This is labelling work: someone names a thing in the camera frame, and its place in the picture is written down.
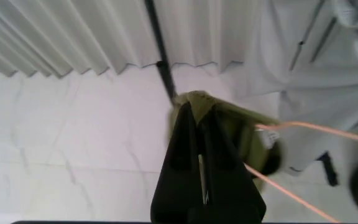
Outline pale grey shorts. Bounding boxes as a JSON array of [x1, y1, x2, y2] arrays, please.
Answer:
[[224, 0, 358, 175]]

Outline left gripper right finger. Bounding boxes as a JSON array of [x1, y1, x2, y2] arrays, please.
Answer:
[[198, 105, 267, 223]]

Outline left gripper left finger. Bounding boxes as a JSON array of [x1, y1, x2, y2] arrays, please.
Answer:
[[150, 101, 205, 223]]

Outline green garment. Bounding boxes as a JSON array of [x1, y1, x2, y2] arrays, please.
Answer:
[[165, 90, 285, 191]]

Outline pink clothes hanger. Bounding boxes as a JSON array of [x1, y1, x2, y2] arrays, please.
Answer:
[[243, 120, 358, 223]]

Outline black clothes rack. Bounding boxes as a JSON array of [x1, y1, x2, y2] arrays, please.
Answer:
[[144, 0, 341, 188]]

